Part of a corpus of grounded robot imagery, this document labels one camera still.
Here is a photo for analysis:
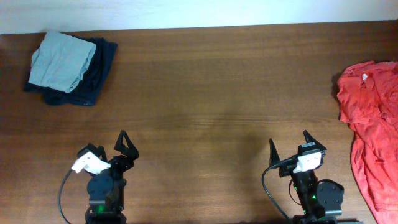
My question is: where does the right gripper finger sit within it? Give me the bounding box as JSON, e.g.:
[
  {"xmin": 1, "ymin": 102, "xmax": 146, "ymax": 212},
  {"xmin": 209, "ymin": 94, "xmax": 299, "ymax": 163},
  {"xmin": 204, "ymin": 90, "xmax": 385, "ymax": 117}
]
[
  {"xmin": 269, "ymin": 138, "xmax": 280, "ymax": 167},
  {"xmin": 303, "ymin": 130, "xmax": 326, "ymax": 151}
]

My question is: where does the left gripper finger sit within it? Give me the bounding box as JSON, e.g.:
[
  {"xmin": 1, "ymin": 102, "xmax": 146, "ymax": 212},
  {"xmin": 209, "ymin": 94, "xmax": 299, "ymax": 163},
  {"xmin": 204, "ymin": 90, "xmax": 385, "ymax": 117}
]
[
  {"xmin": 114, "ymin": 130, "xmax": 139, "ymax": 161},
  {"xmin": 77, "ymin": 143, "xmax": 108, "ymax": 162}
]

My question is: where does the light blue t-shirt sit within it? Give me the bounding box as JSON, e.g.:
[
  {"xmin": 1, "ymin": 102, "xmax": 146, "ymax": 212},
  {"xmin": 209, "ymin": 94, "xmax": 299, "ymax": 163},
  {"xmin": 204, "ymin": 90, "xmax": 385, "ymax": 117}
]
[{"xmin": 28, "ymin": 31, "xmax": 96, "ymax": 93}]

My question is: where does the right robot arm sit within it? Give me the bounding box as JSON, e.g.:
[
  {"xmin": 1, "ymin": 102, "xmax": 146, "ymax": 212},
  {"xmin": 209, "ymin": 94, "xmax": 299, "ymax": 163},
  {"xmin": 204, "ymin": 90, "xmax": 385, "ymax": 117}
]
[{"xmin": 261, "ymin": 130, "xmax": 360, "ymax": 224}]

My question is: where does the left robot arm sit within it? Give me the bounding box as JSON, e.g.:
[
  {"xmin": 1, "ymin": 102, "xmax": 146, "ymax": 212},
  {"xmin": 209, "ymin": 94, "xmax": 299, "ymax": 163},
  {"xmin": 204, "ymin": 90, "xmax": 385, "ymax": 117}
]
[{"xmin": 72, "ymin": 130, "xmax": 139, "ymax": 224}]

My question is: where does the folded dark navy garment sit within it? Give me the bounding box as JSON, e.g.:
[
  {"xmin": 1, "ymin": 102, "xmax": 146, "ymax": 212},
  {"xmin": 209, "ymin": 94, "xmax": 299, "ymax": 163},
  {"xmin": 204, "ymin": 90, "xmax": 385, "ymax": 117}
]
[{"xmin": 24, "ymin": 37, "xmax": 118, "ymax": 106}]

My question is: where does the red t-shirt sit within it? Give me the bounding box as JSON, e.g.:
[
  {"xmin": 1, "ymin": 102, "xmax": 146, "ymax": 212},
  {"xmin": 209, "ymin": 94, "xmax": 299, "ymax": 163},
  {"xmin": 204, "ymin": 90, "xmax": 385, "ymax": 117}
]
[{"xmin": 336, "ymin": 61, "xmax": 397, "ymax": 224}]

